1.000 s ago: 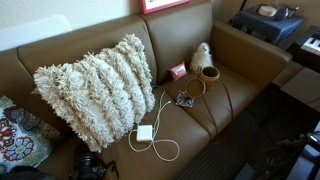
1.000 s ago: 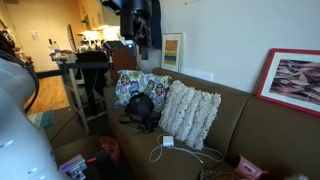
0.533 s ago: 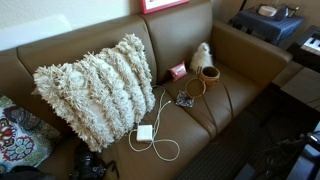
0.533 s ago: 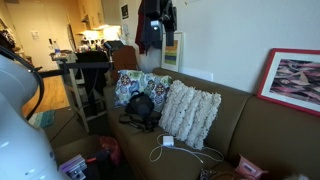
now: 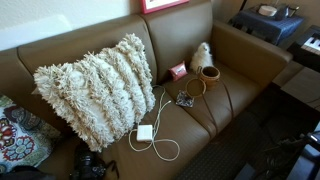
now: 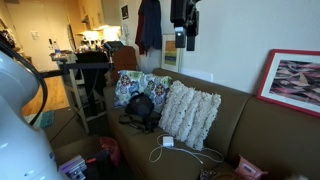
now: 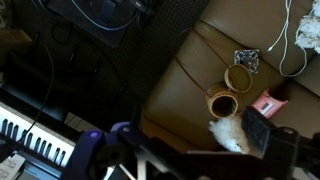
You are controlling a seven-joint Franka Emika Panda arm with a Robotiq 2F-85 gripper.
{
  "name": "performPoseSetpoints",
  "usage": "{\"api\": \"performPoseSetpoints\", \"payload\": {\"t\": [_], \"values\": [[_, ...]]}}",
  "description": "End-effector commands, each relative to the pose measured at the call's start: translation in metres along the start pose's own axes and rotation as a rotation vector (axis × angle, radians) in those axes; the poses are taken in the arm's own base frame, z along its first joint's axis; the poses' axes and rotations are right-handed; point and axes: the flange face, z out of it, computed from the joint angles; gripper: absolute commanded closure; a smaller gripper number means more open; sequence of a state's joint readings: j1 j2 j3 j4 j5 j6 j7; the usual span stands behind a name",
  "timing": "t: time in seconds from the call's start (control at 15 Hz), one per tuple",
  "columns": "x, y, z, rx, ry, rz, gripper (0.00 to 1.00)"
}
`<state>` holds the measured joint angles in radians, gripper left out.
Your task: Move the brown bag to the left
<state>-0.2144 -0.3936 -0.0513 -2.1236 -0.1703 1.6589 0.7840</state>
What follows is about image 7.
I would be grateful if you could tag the white fluffy pom pom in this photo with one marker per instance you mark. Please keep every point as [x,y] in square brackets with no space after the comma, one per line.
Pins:
[230,133]

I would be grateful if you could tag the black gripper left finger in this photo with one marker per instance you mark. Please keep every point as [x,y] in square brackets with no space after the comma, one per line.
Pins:
[137,113]

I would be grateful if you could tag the shaggy cream pillow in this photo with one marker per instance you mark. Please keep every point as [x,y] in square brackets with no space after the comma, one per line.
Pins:
[310,30]

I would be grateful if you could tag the brown leather sofa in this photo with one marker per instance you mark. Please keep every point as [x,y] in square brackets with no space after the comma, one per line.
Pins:
[186,83]

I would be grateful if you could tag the black piano keyboard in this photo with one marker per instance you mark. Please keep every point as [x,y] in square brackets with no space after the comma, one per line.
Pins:
[33,133]

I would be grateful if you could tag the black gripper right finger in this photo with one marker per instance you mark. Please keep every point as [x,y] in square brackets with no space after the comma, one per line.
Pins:
[256,133]

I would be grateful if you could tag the brown woven round bag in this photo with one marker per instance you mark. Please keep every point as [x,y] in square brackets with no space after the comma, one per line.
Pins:
[216,91]

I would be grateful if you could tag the black equipment base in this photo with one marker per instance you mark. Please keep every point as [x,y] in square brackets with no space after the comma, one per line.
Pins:
[100,16]

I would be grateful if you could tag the pink wipes pack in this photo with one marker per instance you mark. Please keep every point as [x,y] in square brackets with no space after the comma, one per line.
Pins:
[266,106]

